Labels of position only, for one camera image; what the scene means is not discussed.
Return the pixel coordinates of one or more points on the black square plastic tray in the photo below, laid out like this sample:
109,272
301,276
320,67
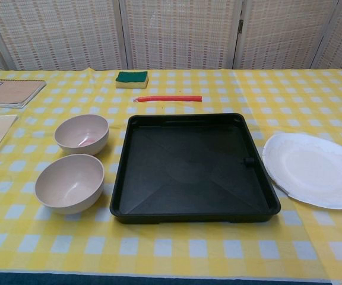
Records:
188,178

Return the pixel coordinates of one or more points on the brown spiral notebook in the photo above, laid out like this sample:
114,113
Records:
7,93

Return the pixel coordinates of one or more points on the yellow checkered tablecloth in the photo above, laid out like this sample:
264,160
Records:
188,252

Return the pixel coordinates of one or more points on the white paper plate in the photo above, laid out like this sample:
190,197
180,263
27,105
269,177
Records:
313,172

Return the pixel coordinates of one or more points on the beige pink bowl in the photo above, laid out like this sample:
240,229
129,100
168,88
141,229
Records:
70,139
70,184

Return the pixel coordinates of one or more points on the green and yellow sponge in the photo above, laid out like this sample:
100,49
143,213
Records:
131,77

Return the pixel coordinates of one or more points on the woven folding screen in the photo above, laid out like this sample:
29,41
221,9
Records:
180,35

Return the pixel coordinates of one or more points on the red orange stick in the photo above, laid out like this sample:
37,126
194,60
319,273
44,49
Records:
171,98

